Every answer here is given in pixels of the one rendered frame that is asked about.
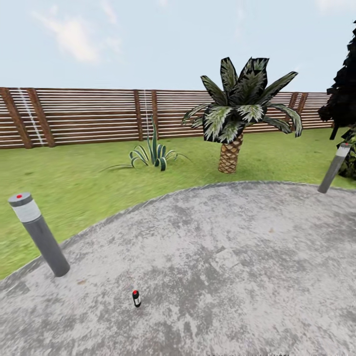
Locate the insectifuge atomizer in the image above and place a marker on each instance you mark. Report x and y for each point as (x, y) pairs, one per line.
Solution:
(136, 298)

